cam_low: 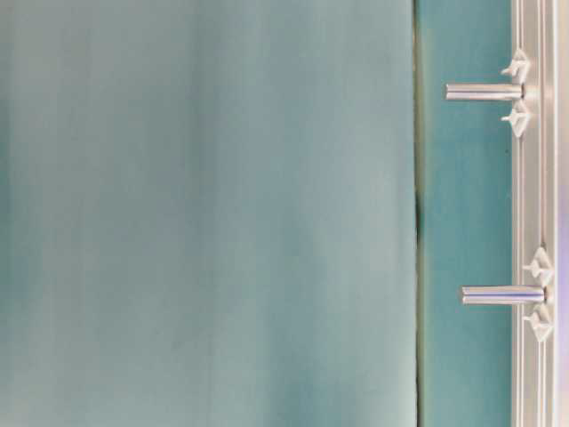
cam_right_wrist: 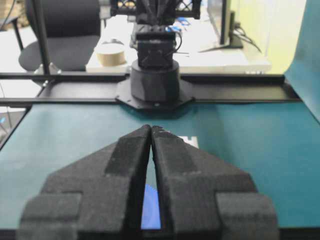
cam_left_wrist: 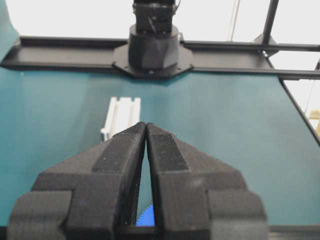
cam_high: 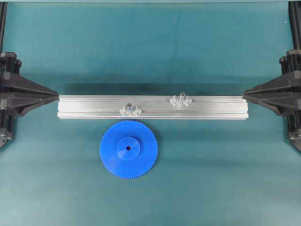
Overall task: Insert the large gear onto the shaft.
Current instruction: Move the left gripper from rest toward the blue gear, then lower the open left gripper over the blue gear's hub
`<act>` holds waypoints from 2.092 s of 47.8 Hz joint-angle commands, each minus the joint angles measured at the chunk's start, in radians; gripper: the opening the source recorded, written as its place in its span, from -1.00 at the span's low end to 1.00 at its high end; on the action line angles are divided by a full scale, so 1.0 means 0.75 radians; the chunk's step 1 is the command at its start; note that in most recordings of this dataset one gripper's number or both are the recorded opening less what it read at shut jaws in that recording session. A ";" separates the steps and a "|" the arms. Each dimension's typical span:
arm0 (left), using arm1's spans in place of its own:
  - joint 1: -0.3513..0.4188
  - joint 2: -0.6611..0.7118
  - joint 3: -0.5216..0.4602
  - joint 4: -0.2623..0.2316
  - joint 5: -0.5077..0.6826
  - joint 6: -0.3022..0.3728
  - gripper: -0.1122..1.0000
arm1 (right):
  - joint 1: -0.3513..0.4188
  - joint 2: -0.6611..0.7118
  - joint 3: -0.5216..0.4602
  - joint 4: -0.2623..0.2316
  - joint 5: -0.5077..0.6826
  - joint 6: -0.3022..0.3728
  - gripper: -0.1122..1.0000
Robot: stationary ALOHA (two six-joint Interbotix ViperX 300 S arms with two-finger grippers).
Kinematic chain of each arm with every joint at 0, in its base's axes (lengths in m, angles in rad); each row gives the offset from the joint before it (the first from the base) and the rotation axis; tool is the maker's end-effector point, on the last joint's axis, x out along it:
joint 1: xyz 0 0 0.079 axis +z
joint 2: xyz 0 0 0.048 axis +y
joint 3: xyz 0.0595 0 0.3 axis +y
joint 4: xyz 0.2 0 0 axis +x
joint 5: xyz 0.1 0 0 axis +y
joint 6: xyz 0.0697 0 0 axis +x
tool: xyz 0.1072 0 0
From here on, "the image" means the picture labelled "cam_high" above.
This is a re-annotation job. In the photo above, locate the clear shaft bracket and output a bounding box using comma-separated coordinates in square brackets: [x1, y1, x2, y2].
[119, 105, 142, 117]
[169, 95, 192, 107]

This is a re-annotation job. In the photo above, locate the left steel shaft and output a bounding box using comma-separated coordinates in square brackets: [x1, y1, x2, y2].
[126, 103, 133, 113]

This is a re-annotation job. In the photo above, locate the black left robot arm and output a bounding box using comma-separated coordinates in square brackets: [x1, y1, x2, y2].
[0, 52, 59, 148]

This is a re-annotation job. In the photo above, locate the steel shaft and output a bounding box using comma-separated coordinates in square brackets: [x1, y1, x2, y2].
[179, 92, 186, 105]
[126, 103, 133, 113]

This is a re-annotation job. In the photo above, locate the black right frame post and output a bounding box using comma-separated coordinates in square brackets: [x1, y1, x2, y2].
[288, 0, 301, 49]

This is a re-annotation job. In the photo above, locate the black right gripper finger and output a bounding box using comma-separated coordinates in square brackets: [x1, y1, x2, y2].
[243, 72, 301, 99]
[243, 96, 301, 116]

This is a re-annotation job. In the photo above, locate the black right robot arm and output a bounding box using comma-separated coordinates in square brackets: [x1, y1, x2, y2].
[243, 49, 301, 151]

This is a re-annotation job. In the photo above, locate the right steel shaft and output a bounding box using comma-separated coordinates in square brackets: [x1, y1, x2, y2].
[179, 92, 186, 105]

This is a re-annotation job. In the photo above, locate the large blue plastic gear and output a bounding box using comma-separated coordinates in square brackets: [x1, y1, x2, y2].
[99, 120, 158, 179]

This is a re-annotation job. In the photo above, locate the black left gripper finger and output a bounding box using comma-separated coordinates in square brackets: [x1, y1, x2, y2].
[0, 72, 59, 99]
[0, 96, 59, 117]

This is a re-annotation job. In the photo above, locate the black frame post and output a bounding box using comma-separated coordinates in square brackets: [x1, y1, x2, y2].
[0, 2, 8, 51]
[288, 0, 301, 49]

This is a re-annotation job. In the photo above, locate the clear right shaft bracket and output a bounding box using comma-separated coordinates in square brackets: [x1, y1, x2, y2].
[169, 95, 192, 107]

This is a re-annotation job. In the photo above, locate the black left frame post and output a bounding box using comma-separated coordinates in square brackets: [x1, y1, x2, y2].
[0, 2, 8, 51]

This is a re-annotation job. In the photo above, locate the silver aluminium extrusion rail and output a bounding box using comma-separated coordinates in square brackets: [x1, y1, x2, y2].
[57, 95, 248, 120]

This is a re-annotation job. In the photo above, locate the clear left shaft bracket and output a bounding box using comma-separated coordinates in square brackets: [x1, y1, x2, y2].
[119, 105, 142, 117]

